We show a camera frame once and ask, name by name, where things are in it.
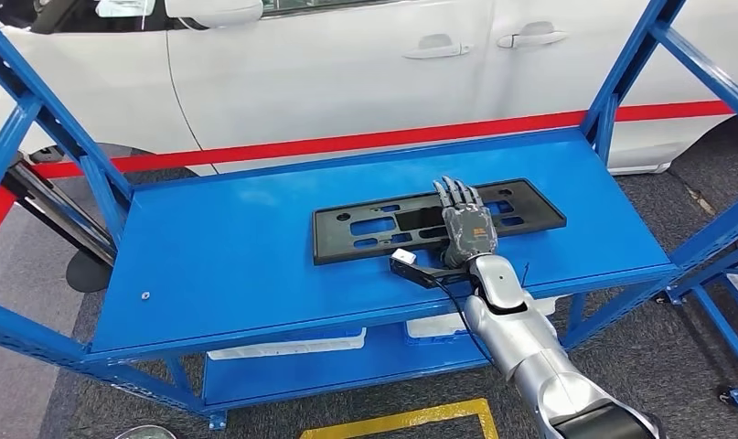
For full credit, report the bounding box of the black plastic plate bracket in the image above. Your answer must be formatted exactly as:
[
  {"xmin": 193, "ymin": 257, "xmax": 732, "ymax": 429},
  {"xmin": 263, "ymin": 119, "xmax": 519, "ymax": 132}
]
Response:
[{"xmin": 312, "ymin": 177, "xmax": 569, "ymax": 266}]

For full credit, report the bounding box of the white car door handle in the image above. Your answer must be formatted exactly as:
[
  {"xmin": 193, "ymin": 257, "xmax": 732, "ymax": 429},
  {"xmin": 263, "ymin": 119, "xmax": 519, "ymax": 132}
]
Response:
[
  {"xmin": 497, "ymin": 21, "xmax": 570, "ymax": 49},
  {"xmin": 402, "ymin": 33, "xmax": 474, "ymax": 60}
]

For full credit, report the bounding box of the blue metal shelf rack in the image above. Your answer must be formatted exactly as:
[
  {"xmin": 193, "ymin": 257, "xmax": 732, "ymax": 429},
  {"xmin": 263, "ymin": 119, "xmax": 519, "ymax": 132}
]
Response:
[
  {"xmin": 656, "ymin": 239, "xmax": 738, "ymax": 419},
  {"xmin": 0, "ymin": 0, "xmax": 738, "ymax": 432}
]

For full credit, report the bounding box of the white car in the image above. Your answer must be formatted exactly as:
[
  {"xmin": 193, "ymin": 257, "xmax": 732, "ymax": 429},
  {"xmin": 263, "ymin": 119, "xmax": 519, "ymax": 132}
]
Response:
[{"xmin": 0, "ymin": 0, "xmax": 738, "ymax": 177}]

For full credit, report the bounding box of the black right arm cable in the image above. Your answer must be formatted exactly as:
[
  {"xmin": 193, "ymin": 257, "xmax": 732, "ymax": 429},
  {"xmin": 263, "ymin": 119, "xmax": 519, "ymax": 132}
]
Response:
[{"xmin": 432, "ymin": 278, "xmax": 496, "ymax": 366}]

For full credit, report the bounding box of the white car side mirror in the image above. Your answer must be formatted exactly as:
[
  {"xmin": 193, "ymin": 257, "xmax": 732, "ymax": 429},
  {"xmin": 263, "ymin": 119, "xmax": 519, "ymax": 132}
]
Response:
[{"xmin": 164, "ymin": 0, "xmax": 265, "ymax": 29}]

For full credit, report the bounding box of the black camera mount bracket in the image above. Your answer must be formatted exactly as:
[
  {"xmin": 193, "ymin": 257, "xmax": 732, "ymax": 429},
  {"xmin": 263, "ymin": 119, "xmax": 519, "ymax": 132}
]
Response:
[{"xmin": 390, "ymin": 257, "xmax": 473, "ymax": 290}]

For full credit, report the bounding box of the yellow floor tape square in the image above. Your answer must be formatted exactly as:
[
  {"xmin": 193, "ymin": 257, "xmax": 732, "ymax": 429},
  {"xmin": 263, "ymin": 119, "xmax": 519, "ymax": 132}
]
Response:
[{"xmin": 298, "ymin": 398, "xmax": 501, "ymax": 439}]

